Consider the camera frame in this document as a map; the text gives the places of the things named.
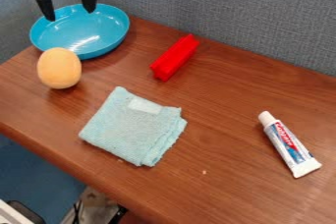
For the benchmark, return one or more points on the beige bag under table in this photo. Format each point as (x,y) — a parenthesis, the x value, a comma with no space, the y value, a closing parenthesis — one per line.
(93,209)

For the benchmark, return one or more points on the yellow foam ball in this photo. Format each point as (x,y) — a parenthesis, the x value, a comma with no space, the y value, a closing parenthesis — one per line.
(58,68)

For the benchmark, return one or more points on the red plastic block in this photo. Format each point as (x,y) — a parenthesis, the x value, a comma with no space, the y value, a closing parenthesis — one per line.
(173,58)

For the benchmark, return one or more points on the light blue folded cloth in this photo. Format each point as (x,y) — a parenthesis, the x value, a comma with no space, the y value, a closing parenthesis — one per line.
(133,128)

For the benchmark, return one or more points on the black chair part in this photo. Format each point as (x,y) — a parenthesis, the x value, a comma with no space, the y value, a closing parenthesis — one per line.
(22,213)

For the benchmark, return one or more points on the blue plate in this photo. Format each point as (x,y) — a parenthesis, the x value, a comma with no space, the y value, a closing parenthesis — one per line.
(89,34)

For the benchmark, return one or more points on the white toothpaste tube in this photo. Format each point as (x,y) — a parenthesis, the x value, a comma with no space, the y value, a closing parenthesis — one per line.
(293,152)

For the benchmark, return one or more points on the white object at corner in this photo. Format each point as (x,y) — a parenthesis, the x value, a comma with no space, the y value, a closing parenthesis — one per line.
(10,216)

